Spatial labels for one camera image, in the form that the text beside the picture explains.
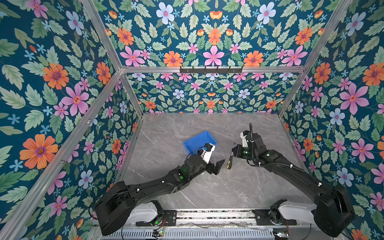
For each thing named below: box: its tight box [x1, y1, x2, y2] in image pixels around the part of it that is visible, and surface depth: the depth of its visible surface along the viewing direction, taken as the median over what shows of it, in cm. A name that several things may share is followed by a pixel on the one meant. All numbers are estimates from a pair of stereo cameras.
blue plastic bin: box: [183, 130, 217, 155], surface depth 103 cm
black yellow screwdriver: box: [227, 142, 236, 170], surface depth 83 cm
